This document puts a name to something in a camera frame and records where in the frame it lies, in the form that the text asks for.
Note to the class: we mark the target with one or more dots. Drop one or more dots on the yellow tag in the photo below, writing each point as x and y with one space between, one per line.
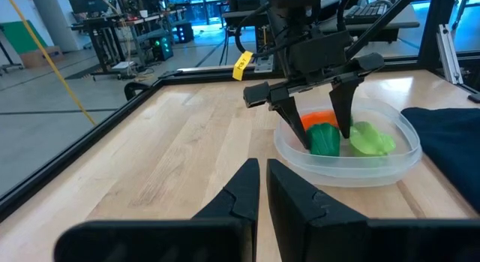
242 65

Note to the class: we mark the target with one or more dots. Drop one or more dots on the cardboard box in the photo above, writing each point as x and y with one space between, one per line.
41 57

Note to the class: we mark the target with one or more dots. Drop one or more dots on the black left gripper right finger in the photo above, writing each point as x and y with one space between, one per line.
318 235

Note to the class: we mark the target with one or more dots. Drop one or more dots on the clear plastic tupperware container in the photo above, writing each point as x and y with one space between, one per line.
337 172

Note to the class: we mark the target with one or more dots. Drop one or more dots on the dark flat monitor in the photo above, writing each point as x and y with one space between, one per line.
86 1

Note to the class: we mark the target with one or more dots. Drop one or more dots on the orange toy carrot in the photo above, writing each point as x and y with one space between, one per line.
317 119

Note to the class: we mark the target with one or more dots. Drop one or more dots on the dark blue folded cloth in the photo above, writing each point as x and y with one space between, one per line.
450 149

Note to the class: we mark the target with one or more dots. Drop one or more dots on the black keyboard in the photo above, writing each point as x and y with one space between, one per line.
367 12

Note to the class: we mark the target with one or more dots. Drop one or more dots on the dark grey table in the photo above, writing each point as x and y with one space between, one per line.
407 21

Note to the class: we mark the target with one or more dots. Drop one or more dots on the black-legged work desk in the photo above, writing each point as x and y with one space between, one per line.
108 25

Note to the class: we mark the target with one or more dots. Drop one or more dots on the silver aluminium bracket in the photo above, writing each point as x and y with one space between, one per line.
448 52

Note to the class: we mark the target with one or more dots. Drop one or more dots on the green panel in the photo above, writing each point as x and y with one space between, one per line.
18 37

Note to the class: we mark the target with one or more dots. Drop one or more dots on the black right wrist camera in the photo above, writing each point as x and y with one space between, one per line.
320 52

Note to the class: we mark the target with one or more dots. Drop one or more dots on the computer tower green lights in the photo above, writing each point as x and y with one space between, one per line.
162 48

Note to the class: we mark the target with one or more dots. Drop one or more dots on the dark green toy pepper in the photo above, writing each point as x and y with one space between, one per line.
324 140

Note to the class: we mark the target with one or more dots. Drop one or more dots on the black aluminium table frame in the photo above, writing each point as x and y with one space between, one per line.
75 151

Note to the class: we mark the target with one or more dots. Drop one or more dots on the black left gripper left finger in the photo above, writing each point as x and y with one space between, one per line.
210 239

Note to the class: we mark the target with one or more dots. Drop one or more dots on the lime green toy produce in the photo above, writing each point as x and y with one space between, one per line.
369 140

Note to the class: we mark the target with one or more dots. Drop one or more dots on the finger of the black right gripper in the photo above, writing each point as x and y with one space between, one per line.
343 104
290 112

